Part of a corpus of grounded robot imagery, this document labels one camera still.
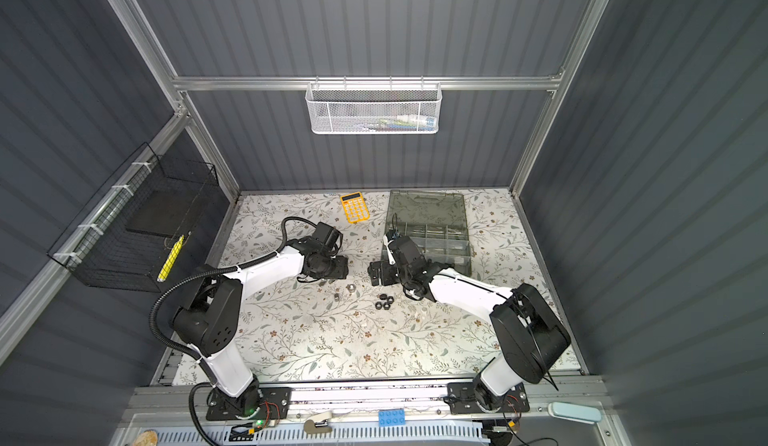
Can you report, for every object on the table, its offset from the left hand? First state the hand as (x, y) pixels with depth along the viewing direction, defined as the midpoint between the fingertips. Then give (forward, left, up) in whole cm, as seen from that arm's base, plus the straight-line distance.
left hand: (340, 269), depth 94 cm
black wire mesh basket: (-2, +48, +24) cm, 54 cm away
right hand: (-4, -14, +5) cm, 15 cm away
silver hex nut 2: (-8, +1, -3) cm, 9 cm away
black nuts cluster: (-11, -14, -4) cm, 18 cm away
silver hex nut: (-5, -3, -3) cm, 7 cm away
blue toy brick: (-40, -14, -3) cm, 42 cm away
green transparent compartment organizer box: (+21, -35, -4) cm, 41 cm away
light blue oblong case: (-42, -57, +1) cm, 71 cm away
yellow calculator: (+29, -4, -3) cm, 30 cm away
